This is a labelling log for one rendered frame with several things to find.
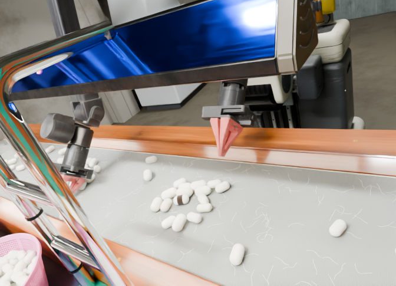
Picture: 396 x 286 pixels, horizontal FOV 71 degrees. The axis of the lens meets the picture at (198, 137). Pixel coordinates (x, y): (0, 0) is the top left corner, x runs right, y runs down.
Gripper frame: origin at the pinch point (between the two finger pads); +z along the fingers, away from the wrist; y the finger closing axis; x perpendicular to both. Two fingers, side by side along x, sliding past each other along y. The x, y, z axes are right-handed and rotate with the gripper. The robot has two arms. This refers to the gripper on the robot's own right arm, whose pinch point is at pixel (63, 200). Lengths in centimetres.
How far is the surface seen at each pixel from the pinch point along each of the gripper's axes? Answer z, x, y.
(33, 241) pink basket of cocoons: 8.4, -8.8, 7.6
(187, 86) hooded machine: -125, 190, -132
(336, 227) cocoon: -7, 6, 64
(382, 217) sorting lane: -10, 11, 69
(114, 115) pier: -81, 159, -211
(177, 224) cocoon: -1.9, 0.8, 38.0
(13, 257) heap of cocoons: 12.9, -9.8, 3.3
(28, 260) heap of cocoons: 12.2, -9.0, 8.0
